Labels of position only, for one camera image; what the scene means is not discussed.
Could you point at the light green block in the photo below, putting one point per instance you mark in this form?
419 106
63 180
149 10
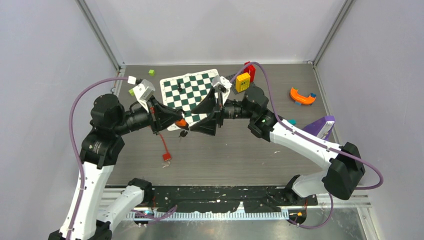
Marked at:
131 92

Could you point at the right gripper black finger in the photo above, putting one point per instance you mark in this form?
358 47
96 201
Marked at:
207 126
207 105

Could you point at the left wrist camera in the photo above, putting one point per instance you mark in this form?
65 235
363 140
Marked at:
143 92

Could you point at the red building block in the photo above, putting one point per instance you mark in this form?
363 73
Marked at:
251 70

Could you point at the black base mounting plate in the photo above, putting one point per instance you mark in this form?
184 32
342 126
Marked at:
224 199

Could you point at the black keys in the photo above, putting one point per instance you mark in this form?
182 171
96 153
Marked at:
183 133

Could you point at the orange curved toy track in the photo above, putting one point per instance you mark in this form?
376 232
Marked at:
301 99

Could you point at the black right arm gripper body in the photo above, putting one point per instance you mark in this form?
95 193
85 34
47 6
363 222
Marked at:
220 109

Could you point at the teal cube block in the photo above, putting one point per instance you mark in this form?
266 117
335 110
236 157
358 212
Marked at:
292 121

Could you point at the yellow building block tower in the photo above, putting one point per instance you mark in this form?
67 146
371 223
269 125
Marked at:
242 82

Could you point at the green white chess mat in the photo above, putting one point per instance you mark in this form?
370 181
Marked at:
195 86

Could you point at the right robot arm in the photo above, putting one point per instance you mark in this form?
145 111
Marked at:
341 166

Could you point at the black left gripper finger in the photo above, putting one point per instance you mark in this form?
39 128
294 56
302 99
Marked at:
163 123
166 113

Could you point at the purple white device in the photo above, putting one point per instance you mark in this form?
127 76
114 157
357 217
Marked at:
321 128

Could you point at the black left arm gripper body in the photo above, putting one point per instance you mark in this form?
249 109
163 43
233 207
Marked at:
153 115

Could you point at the small green cube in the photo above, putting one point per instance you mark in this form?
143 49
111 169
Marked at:
152 72

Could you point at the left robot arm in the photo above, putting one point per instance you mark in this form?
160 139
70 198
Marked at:
98 156

